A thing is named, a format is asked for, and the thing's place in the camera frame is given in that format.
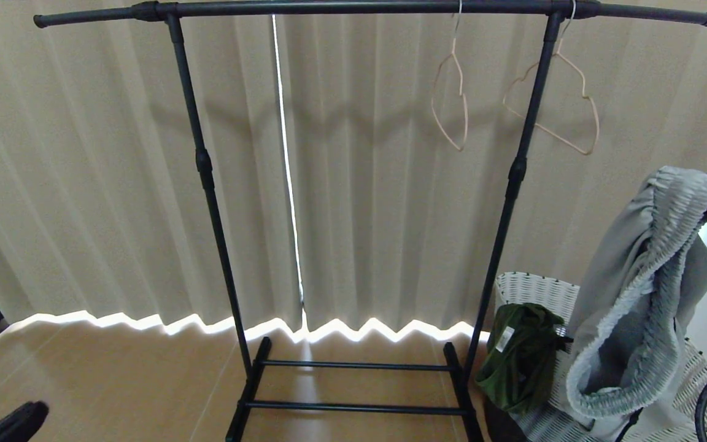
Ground pink clothes hanger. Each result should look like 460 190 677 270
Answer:
502 0 601 156
431 0 469 152

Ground pale grey shorts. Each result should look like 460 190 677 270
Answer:
513 166 707 442

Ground white laundry basket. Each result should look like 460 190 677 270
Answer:
482 271 707 442

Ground black clothes rack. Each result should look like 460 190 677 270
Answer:
33 0 707 442

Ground green garment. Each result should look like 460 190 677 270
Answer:
475 302 569 415

